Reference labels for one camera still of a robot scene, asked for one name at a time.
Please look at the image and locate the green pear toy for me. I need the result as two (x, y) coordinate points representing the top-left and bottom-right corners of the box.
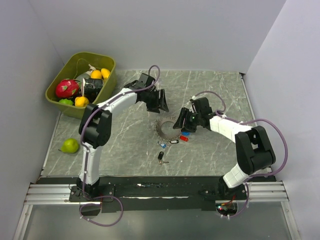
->
(59, 138), (79, 154)

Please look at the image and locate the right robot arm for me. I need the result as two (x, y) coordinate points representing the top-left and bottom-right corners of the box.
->
(173, 97), (276, 200)

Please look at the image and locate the yellow lemon toy back left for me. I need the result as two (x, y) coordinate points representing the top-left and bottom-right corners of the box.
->
(90, 69), (103, 79)

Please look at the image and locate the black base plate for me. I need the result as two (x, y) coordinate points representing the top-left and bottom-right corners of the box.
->
(68, 175), (276, 214)

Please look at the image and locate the yellow lemon toy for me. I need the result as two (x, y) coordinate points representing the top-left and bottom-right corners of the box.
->
(100, 68), (111, 80)
(74, 96), (90, 108)
(90, 69), (103, 79)

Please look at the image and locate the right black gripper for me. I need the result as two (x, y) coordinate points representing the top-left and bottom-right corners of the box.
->
(172, 107), (202, 133)

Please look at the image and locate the aluminium rail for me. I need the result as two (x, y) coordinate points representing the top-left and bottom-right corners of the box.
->
(14, 176), (301, 240)

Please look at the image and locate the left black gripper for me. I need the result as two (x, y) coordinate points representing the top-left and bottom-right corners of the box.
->
(143, 89), (169, 114)

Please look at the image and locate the green lime toy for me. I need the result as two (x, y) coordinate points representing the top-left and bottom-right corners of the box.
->
(58, 98), (74, 106)

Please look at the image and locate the black white key tag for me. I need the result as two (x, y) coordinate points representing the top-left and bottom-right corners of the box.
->
(167, 139), (180, 146)

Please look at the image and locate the black wrapped cup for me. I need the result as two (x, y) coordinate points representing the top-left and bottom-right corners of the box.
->
(81, 78), (104, 98)

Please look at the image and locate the yellow lemon toy front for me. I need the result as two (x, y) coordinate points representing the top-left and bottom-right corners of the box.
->
(74, 96), (90, 108)

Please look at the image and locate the metal disc keyring organizer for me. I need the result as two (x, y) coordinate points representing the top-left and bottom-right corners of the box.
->
(154, 116), (181, 141)

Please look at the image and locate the red key tag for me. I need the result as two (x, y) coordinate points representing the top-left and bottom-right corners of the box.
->
(179, 135), (189, 142)

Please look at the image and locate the yellow lemon toy back right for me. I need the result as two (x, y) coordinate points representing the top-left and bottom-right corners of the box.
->
(100, 68), (111, 80)

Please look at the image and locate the red dragon fruit toy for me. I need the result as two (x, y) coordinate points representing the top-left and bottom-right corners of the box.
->
(55, 79), (80, 99)

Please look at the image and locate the grey spray bottle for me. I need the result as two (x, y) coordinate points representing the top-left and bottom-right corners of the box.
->
(75, 64), (96, 82)

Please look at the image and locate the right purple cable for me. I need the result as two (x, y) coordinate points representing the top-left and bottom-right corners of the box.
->
(189, 90), (289, 221)

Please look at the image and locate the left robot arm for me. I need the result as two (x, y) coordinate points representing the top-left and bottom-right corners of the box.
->
(76, 73), (169, 201)

